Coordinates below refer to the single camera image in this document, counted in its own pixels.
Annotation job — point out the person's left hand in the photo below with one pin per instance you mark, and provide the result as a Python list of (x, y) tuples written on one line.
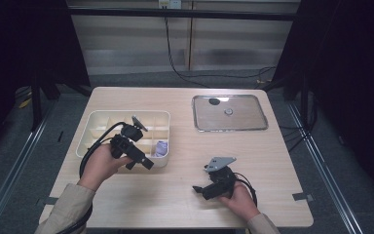
[(99, 167)]

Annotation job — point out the black metal stand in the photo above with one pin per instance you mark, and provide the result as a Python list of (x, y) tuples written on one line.
[(304, 104)]

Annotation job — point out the light purple cloth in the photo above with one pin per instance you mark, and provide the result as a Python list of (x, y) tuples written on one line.
[(161, 148)]

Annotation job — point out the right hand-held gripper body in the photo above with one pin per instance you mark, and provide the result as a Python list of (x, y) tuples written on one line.
[(222, 178)]

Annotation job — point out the cream divided storage box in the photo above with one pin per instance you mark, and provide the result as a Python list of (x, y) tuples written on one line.
[(157, 128)]

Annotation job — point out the silver floor rail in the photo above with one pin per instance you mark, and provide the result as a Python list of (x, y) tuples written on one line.
[(21, 162), (320, 162)]

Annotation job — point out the grey tape piece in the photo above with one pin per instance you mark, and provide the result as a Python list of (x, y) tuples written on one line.
[(47, 201), (302, 196)]

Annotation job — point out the person's right hand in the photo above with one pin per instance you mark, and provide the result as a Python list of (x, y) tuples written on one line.
[(242, 201)]

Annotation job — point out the white wall outlet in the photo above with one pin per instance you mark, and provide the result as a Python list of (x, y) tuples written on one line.
[(170, 4)]

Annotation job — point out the dark curtain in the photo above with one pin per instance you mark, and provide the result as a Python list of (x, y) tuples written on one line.
[(19, 39), (354, 65)]

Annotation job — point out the yellow floor object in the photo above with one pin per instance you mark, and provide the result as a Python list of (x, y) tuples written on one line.
[(24, 103)]

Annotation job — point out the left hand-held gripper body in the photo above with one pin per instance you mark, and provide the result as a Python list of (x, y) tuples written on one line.
[(126, 139)]

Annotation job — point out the silver metal tray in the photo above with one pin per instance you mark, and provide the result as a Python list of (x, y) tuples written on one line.
[(240, 118)]

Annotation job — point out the black horizontal bar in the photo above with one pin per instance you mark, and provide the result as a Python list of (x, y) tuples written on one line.
[(207, 14)]

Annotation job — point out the small black floor object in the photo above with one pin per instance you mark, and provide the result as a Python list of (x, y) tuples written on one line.
[(60, 136)]

